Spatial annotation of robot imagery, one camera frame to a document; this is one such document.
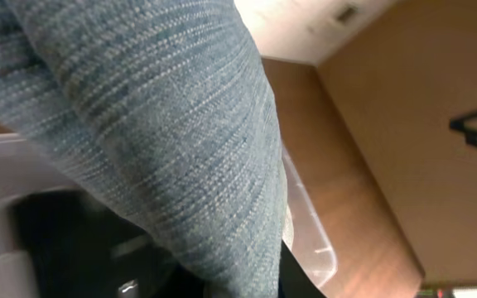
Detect light blue jeans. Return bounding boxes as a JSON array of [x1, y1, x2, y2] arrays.
[[0, 0, 287, 297]]

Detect large black garment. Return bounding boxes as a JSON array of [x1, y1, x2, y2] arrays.
[[10, 190, 326, 298]]

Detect clear plastic storage bin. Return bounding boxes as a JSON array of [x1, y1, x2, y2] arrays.
[[0, 132, 339, 298]]

